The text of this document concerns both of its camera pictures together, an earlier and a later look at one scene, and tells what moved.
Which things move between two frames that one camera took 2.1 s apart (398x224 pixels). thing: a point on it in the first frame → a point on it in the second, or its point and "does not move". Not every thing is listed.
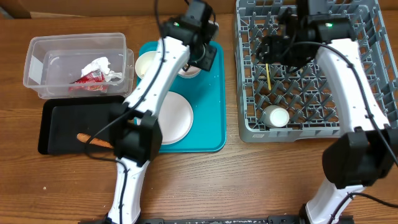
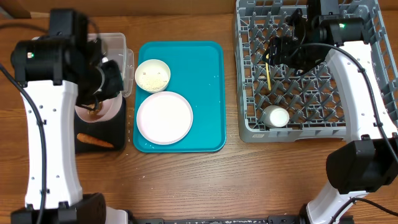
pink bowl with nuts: (191, 71) → (107, 109)
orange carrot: (84, 138) does not move
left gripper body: (203, 57) → (112, 83)
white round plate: (175, 118) does not move
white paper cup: (275, 116) does not move
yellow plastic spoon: (268, 77) does not move
